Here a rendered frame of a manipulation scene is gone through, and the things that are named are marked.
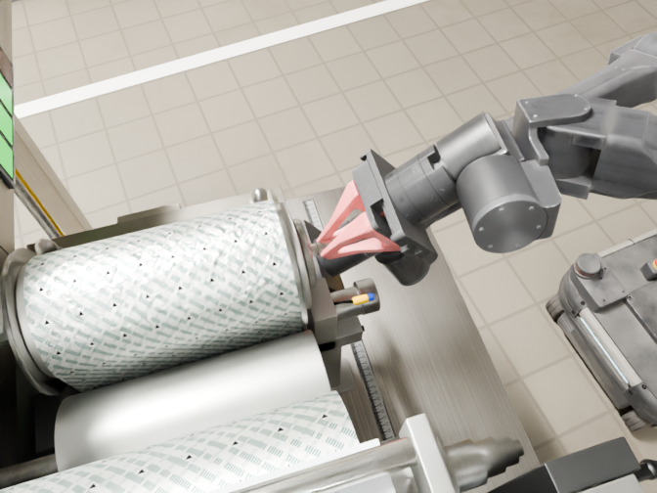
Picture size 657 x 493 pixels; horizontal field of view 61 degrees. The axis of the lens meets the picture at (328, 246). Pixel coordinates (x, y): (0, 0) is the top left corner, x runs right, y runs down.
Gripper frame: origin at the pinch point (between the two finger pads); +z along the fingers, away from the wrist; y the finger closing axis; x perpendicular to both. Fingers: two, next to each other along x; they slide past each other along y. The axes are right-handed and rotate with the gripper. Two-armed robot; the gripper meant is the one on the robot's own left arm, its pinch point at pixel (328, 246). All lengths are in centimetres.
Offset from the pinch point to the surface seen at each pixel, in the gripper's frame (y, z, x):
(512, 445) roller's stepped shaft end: -23.7, -10.3, 1.9
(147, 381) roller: -7.4, 19.3, 8.4
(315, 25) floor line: 192, 39, -129
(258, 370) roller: -9.6, 9.9, 2.9
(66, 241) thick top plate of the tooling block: 25.1, 42.1, 1.5
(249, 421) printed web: -17.8, 2.0, 14.8
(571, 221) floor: 58, -13, -168
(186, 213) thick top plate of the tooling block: 25.3, 27.4, -9.4
